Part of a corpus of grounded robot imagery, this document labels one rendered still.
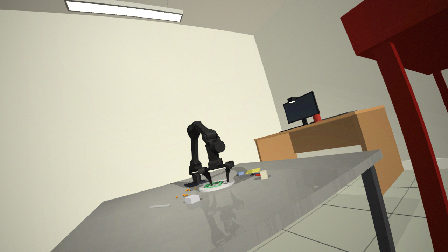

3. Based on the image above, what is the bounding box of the white round board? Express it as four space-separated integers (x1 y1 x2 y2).
199 178 235 192

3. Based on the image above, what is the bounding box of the cream cube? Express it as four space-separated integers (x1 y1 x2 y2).
260 170 268 179

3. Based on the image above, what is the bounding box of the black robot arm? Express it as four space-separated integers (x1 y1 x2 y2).
187 121 225 183

